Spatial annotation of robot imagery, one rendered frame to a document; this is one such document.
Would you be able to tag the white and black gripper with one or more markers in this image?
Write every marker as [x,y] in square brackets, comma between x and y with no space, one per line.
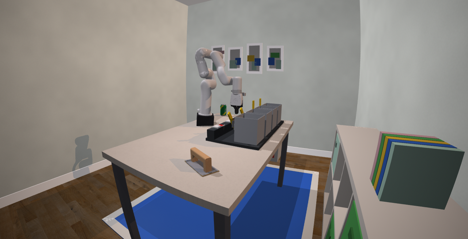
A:
[236,101]

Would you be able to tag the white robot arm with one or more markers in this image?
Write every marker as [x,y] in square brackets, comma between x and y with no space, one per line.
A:
[210,82]

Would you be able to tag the sanding float with wooden handle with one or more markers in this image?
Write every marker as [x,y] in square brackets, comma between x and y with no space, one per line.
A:
[201,163]

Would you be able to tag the green drink can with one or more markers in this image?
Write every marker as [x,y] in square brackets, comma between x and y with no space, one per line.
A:
[223,110]

